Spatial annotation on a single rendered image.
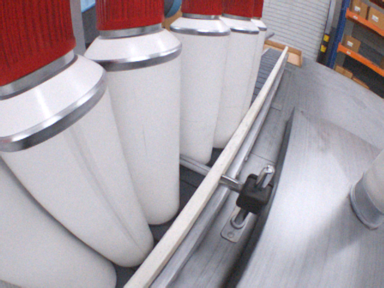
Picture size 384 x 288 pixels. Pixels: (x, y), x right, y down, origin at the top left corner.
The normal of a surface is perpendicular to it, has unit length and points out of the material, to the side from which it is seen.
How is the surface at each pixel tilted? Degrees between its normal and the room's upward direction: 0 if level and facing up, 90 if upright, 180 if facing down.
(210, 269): 0
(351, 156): 0
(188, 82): 90
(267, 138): 0
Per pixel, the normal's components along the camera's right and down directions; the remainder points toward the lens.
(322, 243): 0.05, -0.72
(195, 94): -0.04, 0.69
